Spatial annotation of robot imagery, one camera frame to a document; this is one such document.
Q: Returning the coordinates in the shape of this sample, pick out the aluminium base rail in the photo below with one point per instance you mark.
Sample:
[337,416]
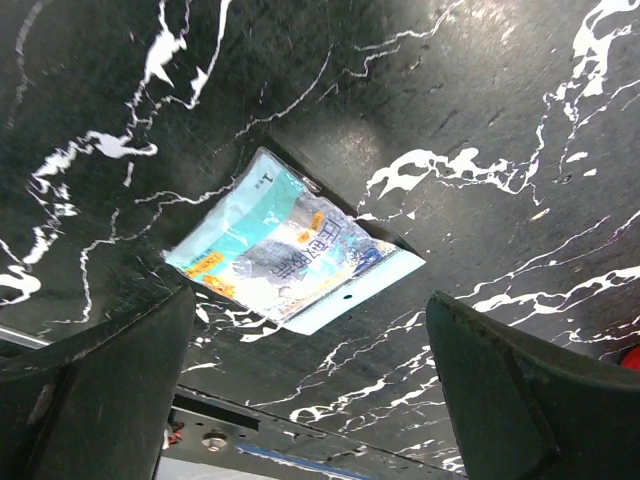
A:
[204,432]

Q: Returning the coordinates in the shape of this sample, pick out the teal bandage packet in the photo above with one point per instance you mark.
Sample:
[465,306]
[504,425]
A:
[278,248]

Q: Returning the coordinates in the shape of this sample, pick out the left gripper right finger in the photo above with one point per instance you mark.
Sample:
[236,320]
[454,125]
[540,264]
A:
[524,408]

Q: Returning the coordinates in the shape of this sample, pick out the red black medicine case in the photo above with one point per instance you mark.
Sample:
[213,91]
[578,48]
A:
[631,359]

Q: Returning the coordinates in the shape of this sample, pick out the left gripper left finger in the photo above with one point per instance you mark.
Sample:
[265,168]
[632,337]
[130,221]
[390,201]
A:
[95,405]

